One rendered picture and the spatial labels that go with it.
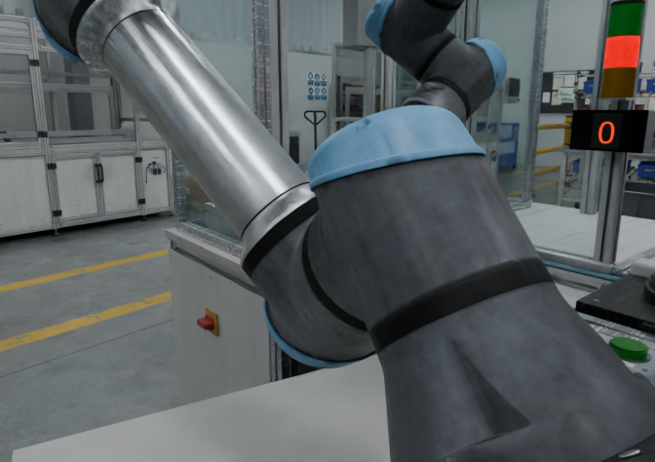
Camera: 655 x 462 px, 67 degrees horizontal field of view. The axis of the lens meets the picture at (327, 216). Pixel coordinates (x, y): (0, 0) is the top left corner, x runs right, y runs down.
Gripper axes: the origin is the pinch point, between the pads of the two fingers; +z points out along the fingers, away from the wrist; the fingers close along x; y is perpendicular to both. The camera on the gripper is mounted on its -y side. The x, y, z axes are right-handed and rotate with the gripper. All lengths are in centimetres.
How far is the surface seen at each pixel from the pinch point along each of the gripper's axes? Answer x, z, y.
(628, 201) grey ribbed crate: -162, -174, 42
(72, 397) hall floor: -112, 64, 172
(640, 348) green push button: -24.3, -15.8, -24.9
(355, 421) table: -22.6, 10.6, -2.7
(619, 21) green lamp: -10, -64, -3
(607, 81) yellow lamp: -18, -59, -3
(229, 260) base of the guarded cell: -42, -4, 68
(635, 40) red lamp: -13, -63, -6
